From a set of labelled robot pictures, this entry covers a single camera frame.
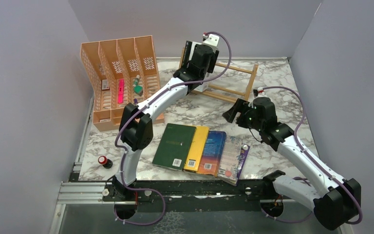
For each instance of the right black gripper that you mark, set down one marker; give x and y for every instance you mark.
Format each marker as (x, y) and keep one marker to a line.
(242, 106)

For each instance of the dark green book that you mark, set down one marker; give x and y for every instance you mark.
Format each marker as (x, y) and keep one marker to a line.
(174, 146)

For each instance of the black Moon and Sixpence book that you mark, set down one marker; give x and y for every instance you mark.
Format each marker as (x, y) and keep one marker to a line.
(183, 60)

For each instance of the white Afternoon tea book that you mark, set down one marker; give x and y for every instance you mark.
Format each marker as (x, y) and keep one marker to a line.
(190, 47)

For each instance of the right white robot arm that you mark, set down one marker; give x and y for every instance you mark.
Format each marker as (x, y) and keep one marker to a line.
(332, 199)

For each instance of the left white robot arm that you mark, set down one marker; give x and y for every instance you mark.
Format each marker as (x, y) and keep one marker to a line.
(135, 131)

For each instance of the floral purple book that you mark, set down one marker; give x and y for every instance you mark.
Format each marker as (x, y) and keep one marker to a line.
(232, 161)

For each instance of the wooden book rack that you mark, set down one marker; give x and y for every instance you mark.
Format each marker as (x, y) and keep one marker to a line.
(235, 83)

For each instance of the blue orange book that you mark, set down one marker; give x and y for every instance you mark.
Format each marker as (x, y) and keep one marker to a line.
(212, 153)

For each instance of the yellow book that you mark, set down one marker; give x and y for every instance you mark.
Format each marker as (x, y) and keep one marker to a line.
(196, 149)

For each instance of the green glue bottle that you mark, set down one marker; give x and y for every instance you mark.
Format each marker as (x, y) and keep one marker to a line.
(136, 87)

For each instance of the pink highlighter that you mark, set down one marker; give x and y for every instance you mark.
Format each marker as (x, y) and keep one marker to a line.
(120, 91)

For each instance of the orange plastic file organizer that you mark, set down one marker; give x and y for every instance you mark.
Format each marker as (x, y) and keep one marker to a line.
(113, 60)

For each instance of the small red white box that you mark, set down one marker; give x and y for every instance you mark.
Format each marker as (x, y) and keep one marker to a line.
(105, 84)

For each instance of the red emergency stop button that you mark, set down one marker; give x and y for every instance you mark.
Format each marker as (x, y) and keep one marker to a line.
(105, 162)

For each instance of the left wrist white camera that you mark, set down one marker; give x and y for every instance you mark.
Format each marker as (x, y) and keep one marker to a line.
(211, 40)

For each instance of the black metal base rail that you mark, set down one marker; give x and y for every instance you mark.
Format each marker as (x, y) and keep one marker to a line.
(192, 196)

